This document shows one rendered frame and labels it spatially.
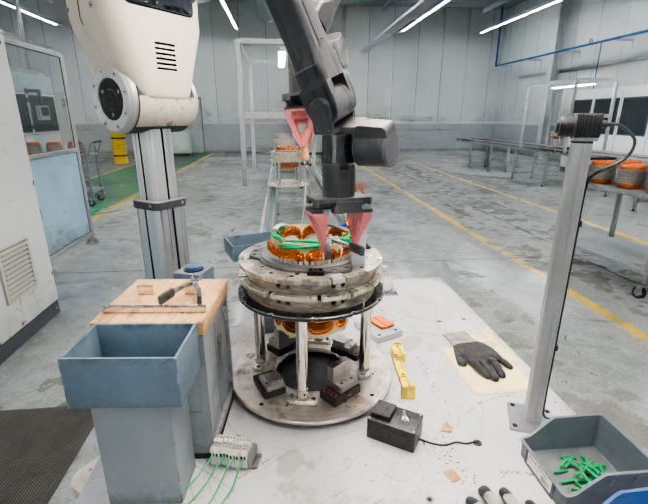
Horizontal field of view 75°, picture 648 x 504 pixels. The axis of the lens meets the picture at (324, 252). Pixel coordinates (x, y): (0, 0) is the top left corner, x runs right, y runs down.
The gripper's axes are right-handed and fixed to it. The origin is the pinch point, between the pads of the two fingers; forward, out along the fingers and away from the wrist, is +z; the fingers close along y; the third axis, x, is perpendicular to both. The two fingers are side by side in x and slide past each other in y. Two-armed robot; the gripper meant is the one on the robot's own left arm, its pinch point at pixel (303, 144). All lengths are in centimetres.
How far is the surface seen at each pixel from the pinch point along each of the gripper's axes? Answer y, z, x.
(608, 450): -1, 61, -56
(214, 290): -9.8, 30.2, 16.5
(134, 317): -22.7, 33.7, 25.0
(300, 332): -4.3, 39.4, 0.6
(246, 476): -16, 63, 8
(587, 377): 173, 95, -119
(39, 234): 159, 3, 225
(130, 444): -28, 53, 22
